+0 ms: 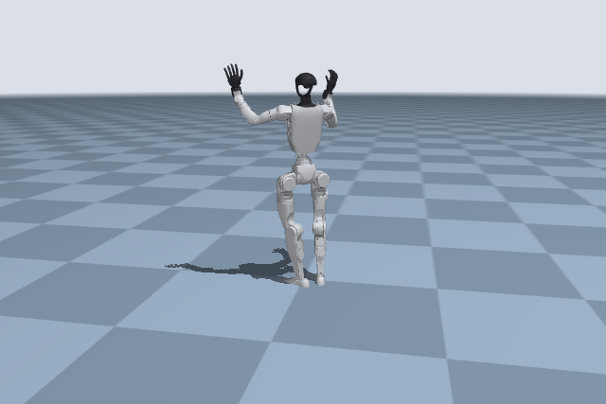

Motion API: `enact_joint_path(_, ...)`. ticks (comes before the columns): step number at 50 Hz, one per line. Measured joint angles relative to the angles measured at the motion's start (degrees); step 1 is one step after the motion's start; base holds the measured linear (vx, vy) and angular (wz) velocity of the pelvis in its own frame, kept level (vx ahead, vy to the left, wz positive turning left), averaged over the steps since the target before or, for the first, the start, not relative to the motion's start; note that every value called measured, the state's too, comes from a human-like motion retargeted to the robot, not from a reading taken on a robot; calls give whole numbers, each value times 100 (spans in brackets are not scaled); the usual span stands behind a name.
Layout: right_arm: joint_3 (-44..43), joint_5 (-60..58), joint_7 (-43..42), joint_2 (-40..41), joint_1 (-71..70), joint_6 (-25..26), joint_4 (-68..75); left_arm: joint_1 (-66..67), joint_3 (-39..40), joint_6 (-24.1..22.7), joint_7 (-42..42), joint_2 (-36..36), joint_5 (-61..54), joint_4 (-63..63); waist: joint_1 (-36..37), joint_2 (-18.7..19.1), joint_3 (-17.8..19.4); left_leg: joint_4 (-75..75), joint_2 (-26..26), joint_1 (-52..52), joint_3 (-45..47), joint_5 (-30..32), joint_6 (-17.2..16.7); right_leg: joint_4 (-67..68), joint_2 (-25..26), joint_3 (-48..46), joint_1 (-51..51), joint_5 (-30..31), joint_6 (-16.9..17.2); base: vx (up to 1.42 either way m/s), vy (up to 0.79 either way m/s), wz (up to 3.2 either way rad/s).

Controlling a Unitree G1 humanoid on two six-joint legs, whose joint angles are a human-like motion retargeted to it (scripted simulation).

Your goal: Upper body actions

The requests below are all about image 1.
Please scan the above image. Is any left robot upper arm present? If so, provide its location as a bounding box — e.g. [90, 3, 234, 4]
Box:
[247, 105, 292, 125]

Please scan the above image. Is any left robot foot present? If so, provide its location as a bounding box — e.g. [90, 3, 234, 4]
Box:
[283, 276, 310, 288]

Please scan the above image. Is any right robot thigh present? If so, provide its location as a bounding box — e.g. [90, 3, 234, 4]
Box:
[311, 170, 330, 236]

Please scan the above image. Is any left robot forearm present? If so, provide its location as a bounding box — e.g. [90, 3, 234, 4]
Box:
[233, 90, 256, 122]

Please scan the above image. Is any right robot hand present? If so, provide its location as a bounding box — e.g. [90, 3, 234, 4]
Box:
[322, 69, 338, 99]

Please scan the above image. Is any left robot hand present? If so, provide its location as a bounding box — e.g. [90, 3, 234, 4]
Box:
[224, 64, 243, 97]

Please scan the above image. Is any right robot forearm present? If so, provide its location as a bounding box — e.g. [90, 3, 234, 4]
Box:
[321, 94, 338, 125]

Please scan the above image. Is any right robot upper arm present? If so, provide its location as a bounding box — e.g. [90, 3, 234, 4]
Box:
[321, 104, 337, 128]

